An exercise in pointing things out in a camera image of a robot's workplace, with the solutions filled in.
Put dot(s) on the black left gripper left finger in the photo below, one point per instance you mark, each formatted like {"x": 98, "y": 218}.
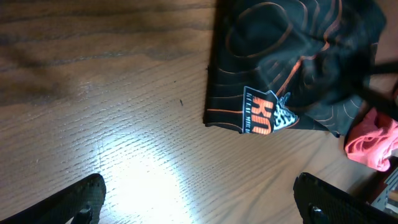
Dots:
{"x": 80, "y": 202}

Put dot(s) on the red t-shirt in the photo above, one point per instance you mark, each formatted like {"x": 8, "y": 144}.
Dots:
{"x": 373, "y": 141}

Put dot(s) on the black printed cycling jersey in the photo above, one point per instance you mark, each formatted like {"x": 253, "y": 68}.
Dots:
{"x": 285, "y": 64}

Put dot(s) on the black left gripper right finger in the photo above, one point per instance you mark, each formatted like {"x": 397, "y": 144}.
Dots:
{"x": 319, "y": 202}

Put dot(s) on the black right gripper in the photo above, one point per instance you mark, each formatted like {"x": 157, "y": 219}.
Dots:
{"x": 375, "y": 97}

